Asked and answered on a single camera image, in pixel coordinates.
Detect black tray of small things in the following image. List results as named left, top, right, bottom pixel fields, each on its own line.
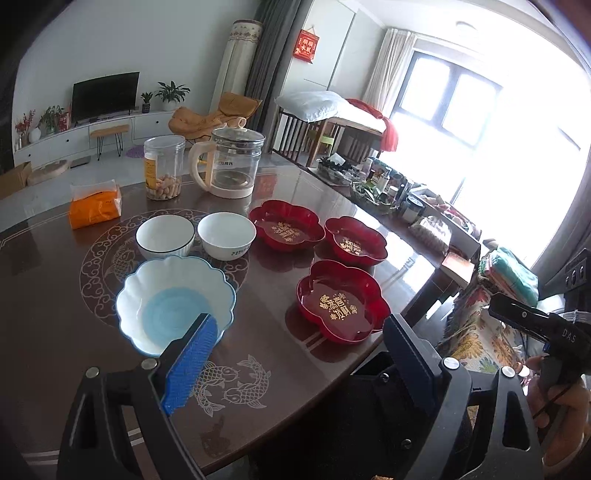
left=317, top=154, right=357, bottom=186

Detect standing air conditioner with cover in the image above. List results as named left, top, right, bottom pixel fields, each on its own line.
left=216, top=19, right=265, bottom=101

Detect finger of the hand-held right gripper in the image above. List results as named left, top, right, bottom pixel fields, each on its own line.
left=488, top=292, right=552, bottom=344
left=564, top=248, right=591, bottom=291

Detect person's right hand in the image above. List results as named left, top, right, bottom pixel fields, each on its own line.
left=524, top=355, right=591, bottom=480

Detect round wooden board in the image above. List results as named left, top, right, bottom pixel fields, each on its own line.
left=27, top=159, right=71, bottom=186

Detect orange lounge chair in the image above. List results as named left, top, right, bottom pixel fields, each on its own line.
left=167, top=92, right=263, bottom=140

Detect red flower branches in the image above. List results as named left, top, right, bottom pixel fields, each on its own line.
left=15, top=110, right=37, bottom=149

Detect wooden slatted bed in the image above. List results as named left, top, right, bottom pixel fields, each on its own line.
left=270, top=99, right=394, bottom=168

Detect orange tissue packet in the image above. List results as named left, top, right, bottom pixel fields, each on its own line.
left=69, top=181, right=123, bottom=230

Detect stack of folded towels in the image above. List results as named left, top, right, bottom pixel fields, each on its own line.
left=477, top=246, right=540, bottom=302

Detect book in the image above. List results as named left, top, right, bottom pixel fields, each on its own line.
left=440, top=250, right=477, bottom=288

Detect glass jar with dark lid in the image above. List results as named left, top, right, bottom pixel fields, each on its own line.
left=400, top=196, right=426, bottom=225

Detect grey curtain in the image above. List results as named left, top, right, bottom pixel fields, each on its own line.
left=244, top=0, right=315, bottom=136

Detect white bowl with printed side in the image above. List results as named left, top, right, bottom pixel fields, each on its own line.
left=197, top=211, right=257, bottom=261

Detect glass kettle with cream handle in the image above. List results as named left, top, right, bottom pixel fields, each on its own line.
left=188, top=117, right=267, bottom=200

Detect floral blanket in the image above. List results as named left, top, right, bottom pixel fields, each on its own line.
left=438, top=276, right=529, bottom=376

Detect black chair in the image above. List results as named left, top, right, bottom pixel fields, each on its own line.
left=249, top=350, right=474, bottom=480

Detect white pillow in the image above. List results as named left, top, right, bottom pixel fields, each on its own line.
left=275, top=90, right=352, bottom=123

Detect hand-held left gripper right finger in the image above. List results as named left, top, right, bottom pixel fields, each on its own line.
left=382, top=313, right=546, bottom=480

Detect cardboard box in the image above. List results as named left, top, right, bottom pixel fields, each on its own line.
left=0, top=161, right=33, bottom=200

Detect black television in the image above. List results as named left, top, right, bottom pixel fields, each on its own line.
left=72, top=71, right=141, bottom=124

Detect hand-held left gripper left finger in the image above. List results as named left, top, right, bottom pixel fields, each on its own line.
left=58, top=313, right=220, bottom=480

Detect white television cabinet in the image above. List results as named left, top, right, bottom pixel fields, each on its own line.
left=13, top=110, right=185, bottom=169

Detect white curtain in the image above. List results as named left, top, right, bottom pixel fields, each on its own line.
left=366, top=28, right=417, bottom=119

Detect red flower-shaped plate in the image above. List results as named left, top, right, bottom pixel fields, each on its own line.
left=248, top=199, right=326, bottom=252
left=324, top=215, right=389, bottom=267
left=295, top=259, right=392, bottom=346

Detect blue scalloped bowl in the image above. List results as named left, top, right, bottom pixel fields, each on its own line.
left=115, top=255, right=237, bottom=357

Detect wooden bench with metal legs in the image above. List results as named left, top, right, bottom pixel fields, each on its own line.
left=89, top=124, right=131, bottom=161

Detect white bowl with black rim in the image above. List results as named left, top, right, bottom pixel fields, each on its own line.
left=136, top=214, right=195, bottom=260

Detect dark-framed window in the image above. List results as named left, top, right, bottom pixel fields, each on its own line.
left=396, top=50, right=505, bottom=149

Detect cluster of bottles and jars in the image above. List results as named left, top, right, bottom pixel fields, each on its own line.
left=350, top=156, right=419, bottom=215

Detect red blanket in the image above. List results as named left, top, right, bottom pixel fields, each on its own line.
left=345, top=98, right=400, bottom=152

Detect clear bag of snacks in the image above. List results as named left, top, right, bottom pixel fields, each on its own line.
left=408, top=215, right=452, bottom=256

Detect large leafy potted plant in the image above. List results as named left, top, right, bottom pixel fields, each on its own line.
left=156, top=81, right=191, bottom=112

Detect clear plastic jar of peanuts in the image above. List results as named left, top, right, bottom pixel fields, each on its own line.
left=143, top=136, right=186, bottom=201

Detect bushy green potted plant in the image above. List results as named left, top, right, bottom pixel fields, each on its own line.
left=38, top=105, right=64, bottom=136

